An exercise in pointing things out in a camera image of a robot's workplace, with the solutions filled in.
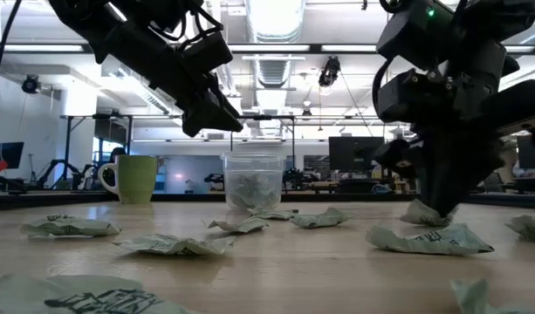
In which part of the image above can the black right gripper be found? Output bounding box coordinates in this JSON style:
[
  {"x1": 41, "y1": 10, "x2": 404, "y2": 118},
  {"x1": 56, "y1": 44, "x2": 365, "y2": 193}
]
[{"x1": 374, "y1": 43, "x2": 535, "y2": 218}]

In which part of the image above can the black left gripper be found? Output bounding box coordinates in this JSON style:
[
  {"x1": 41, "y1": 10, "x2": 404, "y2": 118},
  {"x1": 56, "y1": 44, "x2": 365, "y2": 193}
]
[{"x1": 94, "y1": 21, "x2": 244, "y2": 138}]

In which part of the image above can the green white stevia packet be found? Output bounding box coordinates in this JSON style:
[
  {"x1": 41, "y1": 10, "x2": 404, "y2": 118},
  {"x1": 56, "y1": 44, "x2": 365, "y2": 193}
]
[
  {"x1": 289, "y1": 207, "x2": 349, "y2": 229},
  {"x1": 111, "y1": 233, "x2": 237, "y2": 256},
  {"x1": 248, "y1": 208, "x2": 300, "y2": 222},
  {"x1": 399, "y1": 199, "x2": 459, "y2": 229},
  {"x1": 449, "y1": 277, "x2": 535, "y2": 314},
  {"x1": 0, "y1": 273, "x2": 198, "y2": 314},
  {"x1": 365, "y1": 223, "x2": 496, "y2": 256},
  {"x1": 18, "y1": 213, "x2": 121, "y2": 239},
  {"x1": 504, "y1": 214, "x2": 535, "y2": 242},
  {"x1": 203, "y1": 216, "x2": 271, "y2": 234}
]

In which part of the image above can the clear plastic cup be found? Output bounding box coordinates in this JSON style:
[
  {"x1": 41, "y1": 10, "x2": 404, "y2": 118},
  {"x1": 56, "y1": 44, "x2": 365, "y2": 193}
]
[{"x1": 221, "y1": 151, "x2": 286, "y2": 214}]

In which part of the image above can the black computer monitor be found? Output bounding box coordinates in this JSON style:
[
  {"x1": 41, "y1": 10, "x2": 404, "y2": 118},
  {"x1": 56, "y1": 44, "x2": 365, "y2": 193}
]
[{"x1": 328, "y1": 135, "x2": 386, "y2": 174}]

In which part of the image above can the green ceramic mug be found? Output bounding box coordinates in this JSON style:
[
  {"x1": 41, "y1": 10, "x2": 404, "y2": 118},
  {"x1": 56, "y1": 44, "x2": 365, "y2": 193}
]
[{"x1": 96, "y1": 154, "x2": 159, "y2": 205}]

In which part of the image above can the black monitor back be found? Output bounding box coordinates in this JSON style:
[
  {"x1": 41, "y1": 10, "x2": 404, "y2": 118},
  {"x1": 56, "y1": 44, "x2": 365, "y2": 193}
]
[{"x1": 516, "y1": 135, "x2": 535, "y2": 172}]

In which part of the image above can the black ceiling spotlight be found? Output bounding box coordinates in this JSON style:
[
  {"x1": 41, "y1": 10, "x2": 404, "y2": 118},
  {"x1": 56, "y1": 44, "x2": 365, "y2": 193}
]
[
  {"x1": 21, "y1": 73, "x2": 44, "y2": 95},
  {"x1": 318, "y1": 55, "x2": 341, "y2": 88}
]

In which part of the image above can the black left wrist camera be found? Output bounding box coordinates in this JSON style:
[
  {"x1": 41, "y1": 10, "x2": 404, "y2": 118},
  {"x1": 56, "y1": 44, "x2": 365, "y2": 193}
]
[{"x1": 179, "y1": 31, "x2": 235, "y2": 74}]

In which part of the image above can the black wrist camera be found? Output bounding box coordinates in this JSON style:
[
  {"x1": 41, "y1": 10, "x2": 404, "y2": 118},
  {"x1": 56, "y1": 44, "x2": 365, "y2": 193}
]
[
  {"x1": 374, "y1": 68, "x2": 449, "y2": 124},
  {"x1": 179, "y1": 31, "x2": 235, "y2": 74}
]

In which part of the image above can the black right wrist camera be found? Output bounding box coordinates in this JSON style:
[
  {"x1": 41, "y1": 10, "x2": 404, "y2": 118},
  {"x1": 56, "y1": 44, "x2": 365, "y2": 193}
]
[{"x1": 374, "y1": 68, "x2": 449, "y2": 124}]

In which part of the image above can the silver ventilation duct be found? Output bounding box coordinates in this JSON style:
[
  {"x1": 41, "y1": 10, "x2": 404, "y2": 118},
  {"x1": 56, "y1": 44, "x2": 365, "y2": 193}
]
[{"x1": 243, "y1": 0, "x2": 306, "y2": 88}]

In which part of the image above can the black background workstation frame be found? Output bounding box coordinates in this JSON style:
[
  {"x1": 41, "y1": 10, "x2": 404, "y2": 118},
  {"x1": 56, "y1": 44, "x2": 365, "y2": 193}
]
[{"x1": 59, "y1": 113, "x2": 134, "y2": 189}]

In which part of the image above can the black metal table frame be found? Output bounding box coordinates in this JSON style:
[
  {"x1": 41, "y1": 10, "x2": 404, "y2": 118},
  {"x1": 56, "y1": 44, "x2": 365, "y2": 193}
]
[{"x1": 0, "y1": 190, "x2": 535, "y2": 211}]

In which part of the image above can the dark wall screen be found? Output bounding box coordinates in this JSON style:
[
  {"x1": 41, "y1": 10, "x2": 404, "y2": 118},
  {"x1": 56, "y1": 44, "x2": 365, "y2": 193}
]
[{"x1": 0, "y1": 140, "x2": 26, "y2": 172}]

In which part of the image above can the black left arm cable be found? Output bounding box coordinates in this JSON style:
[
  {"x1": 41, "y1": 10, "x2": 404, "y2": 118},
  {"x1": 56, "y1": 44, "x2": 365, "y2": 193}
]
[{"x1": 0, "y1": 0, "x2": 23, "y2": 128}]

